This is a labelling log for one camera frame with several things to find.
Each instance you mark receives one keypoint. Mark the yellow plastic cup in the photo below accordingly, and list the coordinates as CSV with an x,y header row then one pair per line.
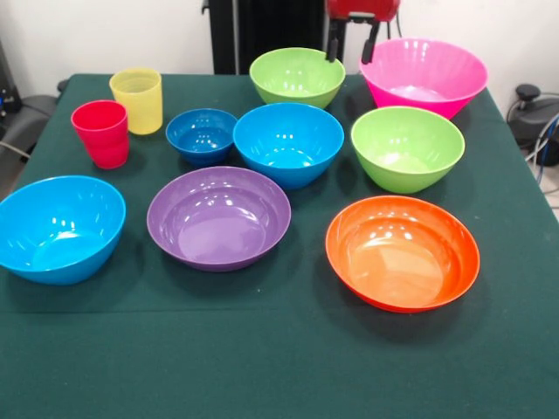
x,y
140,105

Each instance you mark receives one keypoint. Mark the red plastic cup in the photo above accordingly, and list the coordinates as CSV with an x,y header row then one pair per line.
x,y
107,148

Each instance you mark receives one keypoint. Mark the dark green tablecloth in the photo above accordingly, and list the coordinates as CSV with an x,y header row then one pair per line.
x,y
279,358

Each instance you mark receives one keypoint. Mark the small dark blue bowl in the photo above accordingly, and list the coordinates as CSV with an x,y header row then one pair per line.
x,y
201,139

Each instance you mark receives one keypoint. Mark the orange plastic bowl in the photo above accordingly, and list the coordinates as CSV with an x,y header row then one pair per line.
x,y
402,257

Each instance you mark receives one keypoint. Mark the green plastic bowl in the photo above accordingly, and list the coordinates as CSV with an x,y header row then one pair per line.
x,y
297,74
406,144

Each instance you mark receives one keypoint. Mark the grey office chair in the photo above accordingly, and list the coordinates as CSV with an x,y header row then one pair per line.
x,y
30,118

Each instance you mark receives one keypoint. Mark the purple plastic bowl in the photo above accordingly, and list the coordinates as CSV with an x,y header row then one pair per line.
x,y
218,222

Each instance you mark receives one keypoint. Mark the light blue plastic bowl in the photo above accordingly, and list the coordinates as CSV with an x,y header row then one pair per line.
x,y
288,139
57,235

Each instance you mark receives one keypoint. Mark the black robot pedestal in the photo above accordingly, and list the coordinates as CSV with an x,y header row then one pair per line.
x,y
279,26

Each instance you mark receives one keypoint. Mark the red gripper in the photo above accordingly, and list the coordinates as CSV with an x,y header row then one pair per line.
x,y
367,6

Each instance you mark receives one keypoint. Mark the pink plastic bowl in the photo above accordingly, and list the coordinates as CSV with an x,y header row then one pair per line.
x,y
423,74

